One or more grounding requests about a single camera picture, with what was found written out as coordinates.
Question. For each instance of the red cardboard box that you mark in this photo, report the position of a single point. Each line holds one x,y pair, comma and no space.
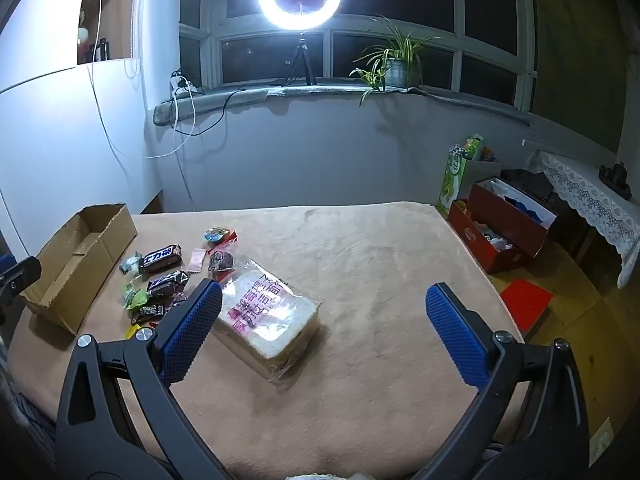
505,240

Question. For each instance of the white framed window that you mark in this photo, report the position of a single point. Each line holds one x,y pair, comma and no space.
250,55

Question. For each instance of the sliced bread packet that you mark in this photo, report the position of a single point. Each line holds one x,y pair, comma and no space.
270,315

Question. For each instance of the round green wrapped candy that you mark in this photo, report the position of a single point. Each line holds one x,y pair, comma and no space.
131,265

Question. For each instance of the brown cardboard box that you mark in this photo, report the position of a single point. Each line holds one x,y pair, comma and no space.
75,260

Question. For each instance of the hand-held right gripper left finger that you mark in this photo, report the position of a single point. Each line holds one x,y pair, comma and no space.
195,325

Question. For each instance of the small dark chocolate bar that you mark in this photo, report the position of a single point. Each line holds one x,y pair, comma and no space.
149,312

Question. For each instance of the white red vase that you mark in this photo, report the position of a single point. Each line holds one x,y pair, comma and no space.
83,42

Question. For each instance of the clear red-trimmed snack packet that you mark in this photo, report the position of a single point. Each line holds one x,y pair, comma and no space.
230,237
221,261

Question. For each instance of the large white-label chocolate bar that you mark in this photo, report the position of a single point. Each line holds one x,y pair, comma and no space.
160,256

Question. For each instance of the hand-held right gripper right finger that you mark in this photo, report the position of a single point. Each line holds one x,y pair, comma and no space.
455,330

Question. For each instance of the dark cloth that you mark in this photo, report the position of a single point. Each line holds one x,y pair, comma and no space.
527,182

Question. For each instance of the colourful jelly cup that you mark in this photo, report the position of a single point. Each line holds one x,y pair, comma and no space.
216,234

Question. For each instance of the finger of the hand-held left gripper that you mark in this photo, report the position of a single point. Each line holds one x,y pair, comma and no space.
22,275

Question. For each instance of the wooden shelf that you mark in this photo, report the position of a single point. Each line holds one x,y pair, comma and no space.
120,10

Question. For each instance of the grey windowsill padding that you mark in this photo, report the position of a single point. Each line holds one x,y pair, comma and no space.
210,105

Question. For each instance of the red mat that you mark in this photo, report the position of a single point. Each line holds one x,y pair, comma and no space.
527,305

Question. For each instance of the green carton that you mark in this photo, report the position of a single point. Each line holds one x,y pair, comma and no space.
452,180

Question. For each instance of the potted spider plant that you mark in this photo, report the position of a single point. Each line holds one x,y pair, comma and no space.
395,72

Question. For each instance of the white lace tablecloth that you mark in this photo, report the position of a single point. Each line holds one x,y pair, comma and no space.
585,195

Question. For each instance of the grey cardboard box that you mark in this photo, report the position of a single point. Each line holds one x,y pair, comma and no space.
487,169

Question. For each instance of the pink sachet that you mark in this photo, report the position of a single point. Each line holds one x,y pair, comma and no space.
196,260

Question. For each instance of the white power strip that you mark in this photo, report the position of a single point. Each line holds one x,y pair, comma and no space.
182,84

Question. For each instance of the dark ornament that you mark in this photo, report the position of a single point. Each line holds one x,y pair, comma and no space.
616,177

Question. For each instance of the black tripod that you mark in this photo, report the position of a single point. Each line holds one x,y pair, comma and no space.
300,60

